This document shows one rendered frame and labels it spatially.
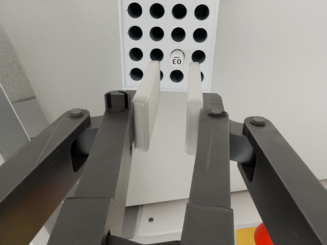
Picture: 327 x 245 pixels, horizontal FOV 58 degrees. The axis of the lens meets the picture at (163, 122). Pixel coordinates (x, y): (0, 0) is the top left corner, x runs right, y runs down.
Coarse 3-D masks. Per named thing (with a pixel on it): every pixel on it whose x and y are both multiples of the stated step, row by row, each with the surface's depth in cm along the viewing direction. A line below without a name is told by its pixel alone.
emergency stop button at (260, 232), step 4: (260, 224) 26; (256, 228) 26; (260, 228) 26; (264, 228) 25; (256, 232) 26; (260, 232) 25; (264, 232) 25; (256, 236) 25; (260, 236) 25; (264, 236) 25; (268, 236) 25; (256, 240) 25; (260, 240) 25; (264, 240) 25; (268, 240) 24; (256, 244) 25; (260, 244) 25; (264, 244) 24; (268, 244) 24; (272, 244) 24
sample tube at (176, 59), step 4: (172, 52) 26; (176, 52) 26; (180, 52) 26; (172, 56) 25; (176, 56) 25; (180, 56) 25; (172, 60) 25; (176, 60) 25; (180, 60) 25; (172, 64) 26; (176, 64) 26; (180, 64) 26
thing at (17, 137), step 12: (0, 84) 25; (0, 96) 24; (0, 108) 24; (12, 108) 26; (0, 120) 24; (12, 120) 25; (0, 132) 24; (12, 132) 25; (24, 132) 27; (0, 144) 23; (12, 144) 25; (24, 144) 26; (0, 156) 24; (60, 204) 30; (48, 228) 27; (36, 240) 26
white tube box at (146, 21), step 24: (120, 0) 25; (144, 0) 25; (168, 0) 25; (192, 0) 24; (216, 0) 24; (120, 24) 26; (144, 24) 26; (168, 24) 25; (192, 24) 25; (216, 24) 25; (144, 48) 27; (168, 48) 26; (192, 48) 26; (144, 72) 28; (168, 72) 27
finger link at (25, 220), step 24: (72, 120) 13; (48, 144) 11; (0, 168) 10; (24, 168) 10; (48, 168) 11; (72, 168) 12; (0, 192) 9; (24, 192) 9; (48, 192) 11; (0, 216) 8; (24, 216) 10; (48, 216) 11; (0, 240) 9; (24, 240) 10
